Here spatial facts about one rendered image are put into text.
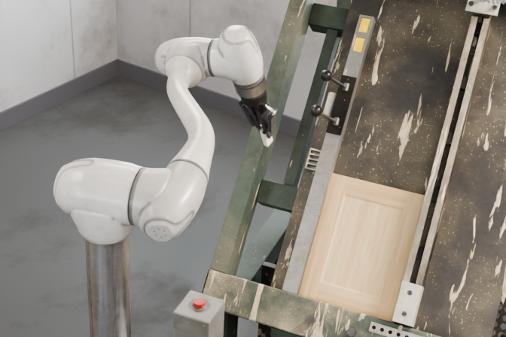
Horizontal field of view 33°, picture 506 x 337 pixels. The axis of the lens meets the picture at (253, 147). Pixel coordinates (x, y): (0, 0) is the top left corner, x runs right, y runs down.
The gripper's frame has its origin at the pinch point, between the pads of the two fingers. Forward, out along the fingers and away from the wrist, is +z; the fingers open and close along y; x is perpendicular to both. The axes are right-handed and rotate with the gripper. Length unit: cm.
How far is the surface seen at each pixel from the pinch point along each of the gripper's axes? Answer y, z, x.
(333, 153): -6.8, 27.1, -20.0
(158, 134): 203, 205, -98
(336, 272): -23, 46, 10
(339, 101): -1.7, 18.8, -33.9
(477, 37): -33, 11, -70
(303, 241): -9.8, 39.8, 7.6
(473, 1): -30, 0, -75
